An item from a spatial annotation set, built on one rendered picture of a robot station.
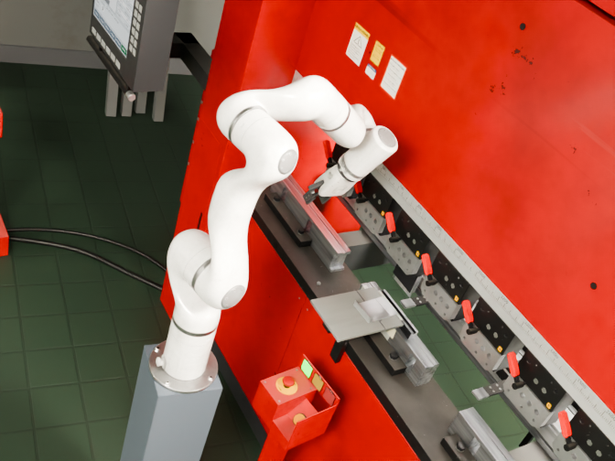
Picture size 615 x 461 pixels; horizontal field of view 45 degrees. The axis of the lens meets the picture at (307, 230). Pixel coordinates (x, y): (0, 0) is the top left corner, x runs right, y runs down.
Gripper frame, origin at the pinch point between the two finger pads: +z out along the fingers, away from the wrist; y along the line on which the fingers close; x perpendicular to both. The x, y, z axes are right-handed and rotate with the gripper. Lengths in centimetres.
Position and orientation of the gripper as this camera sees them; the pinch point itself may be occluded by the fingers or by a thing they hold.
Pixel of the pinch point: (316, 197)
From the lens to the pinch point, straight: 215.4
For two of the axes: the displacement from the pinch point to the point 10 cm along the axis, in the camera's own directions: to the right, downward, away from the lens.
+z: -5.7, 4.6, 6.8
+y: 7.4, -0.7, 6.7
